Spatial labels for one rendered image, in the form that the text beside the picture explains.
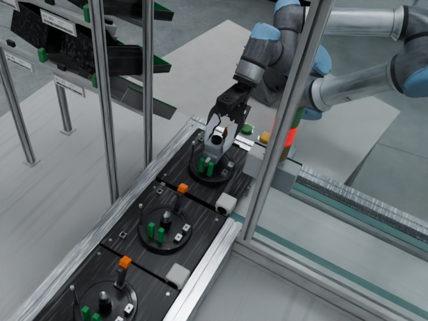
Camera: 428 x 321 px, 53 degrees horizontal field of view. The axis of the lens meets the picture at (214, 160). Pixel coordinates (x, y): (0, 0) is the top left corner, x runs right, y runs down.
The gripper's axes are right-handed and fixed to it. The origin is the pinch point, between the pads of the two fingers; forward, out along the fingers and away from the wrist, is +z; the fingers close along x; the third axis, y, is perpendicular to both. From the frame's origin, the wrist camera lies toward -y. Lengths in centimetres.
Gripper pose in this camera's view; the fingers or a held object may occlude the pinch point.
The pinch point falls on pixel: (214, 144)
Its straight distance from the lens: 119.4
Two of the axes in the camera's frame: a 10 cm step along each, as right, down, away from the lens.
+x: -8.7, -4.3, 2.4
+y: 2.9, -0.4, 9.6
